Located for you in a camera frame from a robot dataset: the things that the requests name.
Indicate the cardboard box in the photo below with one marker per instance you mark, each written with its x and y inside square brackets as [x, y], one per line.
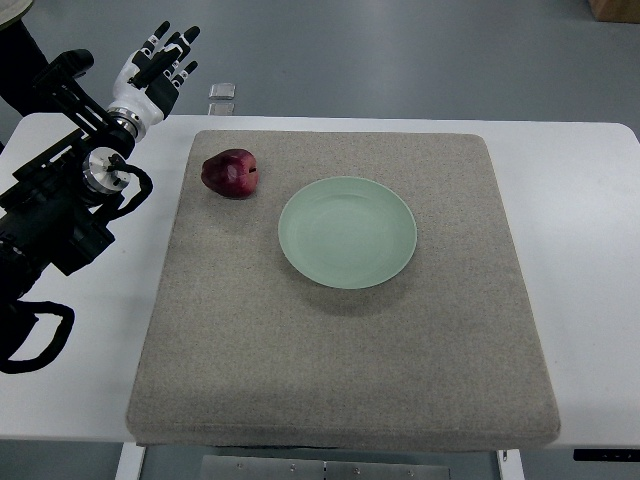
[615, 11]

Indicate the clear plastic piece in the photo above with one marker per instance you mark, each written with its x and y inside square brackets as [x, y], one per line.
[221, 109]
[224, 90]

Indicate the clear plastic piece upper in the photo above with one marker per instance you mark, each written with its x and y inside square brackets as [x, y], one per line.
[224, 90]

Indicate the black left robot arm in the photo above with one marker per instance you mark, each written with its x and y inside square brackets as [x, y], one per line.
[58, 211]

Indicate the metal base plate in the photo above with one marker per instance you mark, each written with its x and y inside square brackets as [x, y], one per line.
[256, 468]

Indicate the red apple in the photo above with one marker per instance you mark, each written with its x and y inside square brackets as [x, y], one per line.
[232, 173]

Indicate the beige fabric cushion mat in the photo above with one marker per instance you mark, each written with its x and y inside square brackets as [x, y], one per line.
[243, 350]

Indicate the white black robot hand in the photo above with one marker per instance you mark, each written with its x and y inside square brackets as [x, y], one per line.
[149, 83]

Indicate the black table control panel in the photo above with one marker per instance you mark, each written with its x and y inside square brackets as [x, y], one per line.
[607, 455]

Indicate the green plate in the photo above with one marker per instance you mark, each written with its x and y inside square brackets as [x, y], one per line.
[347, 232]

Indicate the clear plastic piece lower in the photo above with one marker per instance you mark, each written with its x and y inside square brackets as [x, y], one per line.
[221, 109]

